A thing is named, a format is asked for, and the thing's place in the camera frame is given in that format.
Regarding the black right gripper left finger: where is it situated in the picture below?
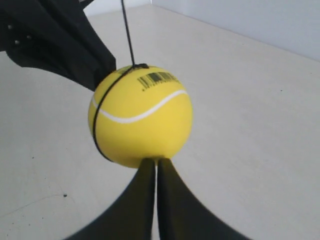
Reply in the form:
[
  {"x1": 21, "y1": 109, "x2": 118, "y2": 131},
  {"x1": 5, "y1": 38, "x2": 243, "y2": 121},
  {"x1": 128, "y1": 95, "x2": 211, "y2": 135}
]
[{"x1": 67, "y1": 159, "x2": 156, "y2": 240}]

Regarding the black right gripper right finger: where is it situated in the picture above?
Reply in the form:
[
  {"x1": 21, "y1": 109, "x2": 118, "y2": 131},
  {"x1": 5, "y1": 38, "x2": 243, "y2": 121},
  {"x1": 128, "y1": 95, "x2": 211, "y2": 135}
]
[{"x1": 157, "y1": 158, "x2": 248, "y2": 240}]

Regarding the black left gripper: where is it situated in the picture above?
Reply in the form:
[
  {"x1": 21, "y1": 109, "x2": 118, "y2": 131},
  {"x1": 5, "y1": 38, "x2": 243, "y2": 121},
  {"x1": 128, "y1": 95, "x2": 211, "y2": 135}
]
[{"x1": 0, "y1": 0, "x2": 116, "y2": 91}]

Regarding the thin black hanging string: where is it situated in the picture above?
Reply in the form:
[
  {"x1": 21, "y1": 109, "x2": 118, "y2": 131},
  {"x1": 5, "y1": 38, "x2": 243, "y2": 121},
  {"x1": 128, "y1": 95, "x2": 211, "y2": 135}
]
[{"x1": 93, "y1": 0, "x2": 150, "y2": 162}]

